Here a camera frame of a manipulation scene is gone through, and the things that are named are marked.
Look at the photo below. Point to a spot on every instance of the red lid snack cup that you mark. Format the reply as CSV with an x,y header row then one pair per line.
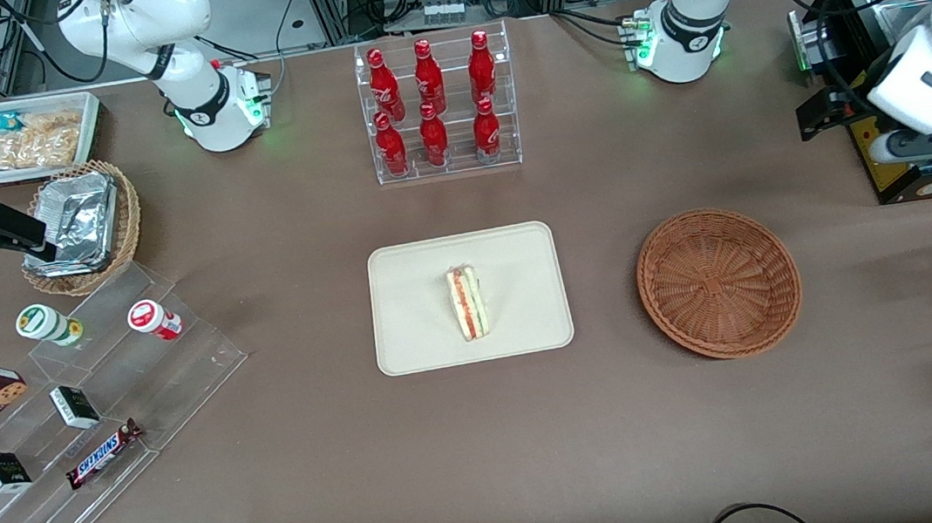
x,y
152,319

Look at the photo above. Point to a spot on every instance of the snickers chocolate bar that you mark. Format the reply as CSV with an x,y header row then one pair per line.
x,y
102,455

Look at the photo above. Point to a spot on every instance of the tan wicker basket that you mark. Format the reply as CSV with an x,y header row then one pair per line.
x,y
129,212

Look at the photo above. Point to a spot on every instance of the clear acrylic bottle rack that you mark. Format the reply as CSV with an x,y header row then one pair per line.
x,y
459,161

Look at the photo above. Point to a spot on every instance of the clear acrylic stepped display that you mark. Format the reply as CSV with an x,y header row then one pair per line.
x,y
172,374

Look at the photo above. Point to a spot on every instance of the small black box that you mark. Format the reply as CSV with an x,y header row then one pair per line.
x,y
75,407
3,472

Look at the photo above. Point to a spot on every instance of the triangular sandwich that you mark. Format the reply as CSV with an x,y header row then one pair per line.
x,y
469,305

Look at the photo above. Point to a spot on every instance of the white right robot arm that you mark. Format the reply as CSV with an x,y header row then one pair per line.
x,y
168,32

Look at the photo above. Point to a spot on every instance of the red cola bottle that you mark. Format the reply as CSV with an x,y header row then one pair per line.
x,y
429,80
434,140
482,71
392,149
385,86
487,134

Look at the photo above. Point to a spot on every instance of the beige plastic serving tray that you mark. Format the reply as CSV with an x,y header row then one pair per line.
x,y
418,302

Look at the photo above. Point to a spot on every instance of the aluminium foil containers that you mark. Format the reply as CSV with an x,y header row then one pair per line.
x,y
79,218

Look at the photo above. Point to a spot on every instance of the white power strip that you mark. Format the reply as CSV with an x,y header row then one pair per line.
x,y
444,11

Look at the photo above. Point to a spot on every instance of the brown round wicker basket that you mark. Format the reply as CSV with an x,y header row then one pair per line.
x,y
719,285

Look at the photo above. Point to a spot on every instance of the green lid snack cup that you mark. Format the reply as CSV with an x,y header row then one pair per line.
x,y
43,324

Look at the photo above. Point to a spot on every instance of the clear bag of chips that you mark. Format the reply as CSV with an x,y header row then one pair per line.
x,y
36,142

